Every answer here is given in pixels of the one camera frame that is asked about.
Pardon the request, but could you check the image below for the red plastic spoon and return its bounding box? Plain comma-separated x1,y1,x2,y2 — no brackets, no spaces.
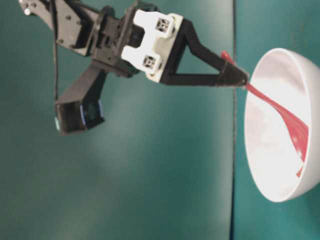
220,50,310,166

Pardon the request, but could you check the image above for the thin black cable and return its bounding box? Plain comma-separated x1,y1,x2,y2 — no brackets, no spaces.
53,24,60,101

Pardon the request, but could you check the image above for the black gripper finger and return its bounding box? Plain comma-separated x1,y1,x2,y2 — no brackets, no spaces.
160,63,249,88

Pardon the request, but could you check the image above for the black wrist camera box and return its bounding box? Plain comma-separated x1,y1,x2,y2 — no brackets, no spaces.
54,63,107,135

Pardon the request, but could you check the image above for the white round bowl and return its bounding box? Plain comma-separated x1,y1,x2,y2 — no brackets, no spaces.
244,48,320,203

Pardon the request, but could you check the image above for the green table mat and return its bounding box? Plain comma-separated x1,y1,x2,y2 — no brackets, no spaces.
231,0,320,240

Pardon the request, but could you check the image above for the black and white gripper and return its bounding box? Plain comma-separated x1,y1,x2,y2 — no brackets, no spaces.
90,0,234,83

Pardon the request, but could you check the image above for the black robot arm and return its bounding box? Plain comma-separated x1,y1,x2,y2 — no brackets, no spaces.
19,0,249,87

